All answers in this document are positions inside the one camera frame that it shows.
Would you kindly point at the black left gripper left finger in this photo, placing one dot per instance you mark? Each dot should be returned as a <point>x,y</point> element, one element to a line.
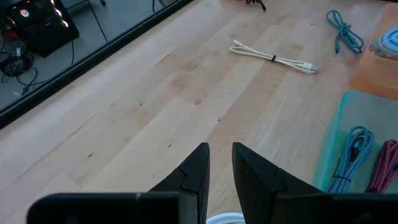
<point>192,174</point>

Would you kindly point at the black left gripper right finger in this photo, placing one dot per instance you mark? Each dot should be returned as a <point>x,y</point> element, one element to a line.
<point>258,180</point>

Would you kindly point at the orange translucent plastic bin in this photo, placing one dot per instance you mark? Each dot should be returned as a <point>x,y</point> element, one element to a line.
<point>373,77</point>

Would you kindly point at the black computer tower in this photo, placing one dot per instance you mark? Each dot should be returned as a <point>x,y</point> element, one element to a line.
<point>46,34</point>

